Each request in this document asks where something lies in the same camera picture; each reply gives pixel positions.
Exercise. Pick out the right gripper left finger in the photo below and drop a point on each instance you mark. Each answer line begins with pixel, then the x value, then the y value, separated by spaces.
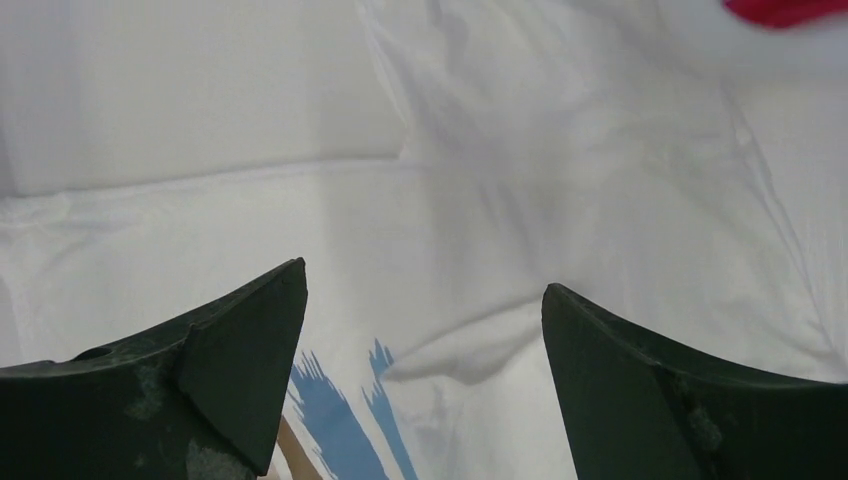
pixel 199 396

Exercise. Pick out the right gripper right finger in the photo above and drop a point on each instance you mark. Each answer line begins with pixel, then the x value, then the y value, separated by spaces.
pixel 638 405

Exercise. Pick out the white printed t shirt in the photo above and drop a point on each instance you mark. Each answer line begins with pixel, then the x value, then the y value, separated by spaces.
pixel 548 146

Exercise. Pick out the red t shirt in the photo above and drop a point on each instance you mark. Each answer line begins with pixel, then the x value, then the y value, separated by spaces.
pixel 785 14

